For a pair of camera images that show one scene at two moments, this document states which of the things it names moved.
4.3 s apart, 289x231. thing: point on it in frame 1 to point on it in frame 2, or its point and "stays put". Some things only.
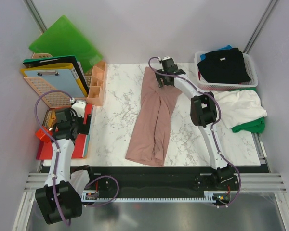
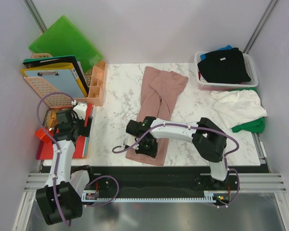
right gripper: (159, 76) to (152, 152)
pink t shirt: (152, 129) stays put
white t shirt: (240, 107) stays put
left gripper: (84, 129) stays put
